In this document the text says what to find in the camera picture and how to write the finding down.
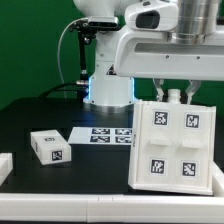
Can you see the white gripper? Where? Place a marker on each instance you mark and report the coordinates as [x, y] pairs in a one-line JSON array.
[[146, 54]]

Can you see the white door panel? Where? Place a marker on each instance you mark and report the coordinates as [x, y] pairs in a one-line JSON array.
[[156, 141], [195, 147]]

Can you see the white cabinet body box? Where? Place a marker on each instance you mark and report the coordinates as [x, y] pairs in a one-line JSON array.
[[172, 146]]

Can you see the small white tagged box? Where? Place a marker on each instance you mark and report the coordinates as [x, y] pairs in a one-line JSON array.
[[50, 147]]

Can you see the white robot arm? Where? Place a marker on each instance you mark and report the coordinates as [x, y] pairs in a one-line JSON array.
[[109, 91]]

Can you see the white base tag sheet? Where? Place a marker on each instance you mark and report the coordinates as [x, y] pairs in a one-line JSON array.
[[100, 135]]

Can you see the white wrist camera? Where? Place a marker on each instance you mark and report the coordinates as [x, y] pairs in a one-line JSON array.
[[153, 15]]

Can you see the white right fence rail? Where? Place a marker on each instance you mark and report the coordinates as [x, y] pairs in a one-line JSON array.
[[217, 181]]

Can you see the white fence rail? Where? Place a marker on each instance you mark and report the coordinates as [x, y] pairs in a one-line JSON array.
[[6, 166], [112, 208], [217, 181]]

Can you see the black camera on stand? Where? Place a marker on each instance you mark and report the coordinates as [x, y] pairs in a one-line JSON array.
[[87, 29]]

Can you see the white left fence rail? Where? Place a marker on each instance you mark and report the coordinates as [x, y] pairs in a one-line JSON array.
[[6, 166]]

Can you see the white front fence rail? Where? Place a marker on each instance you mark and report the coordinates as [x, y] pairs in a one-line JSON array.
[[112, 208]]

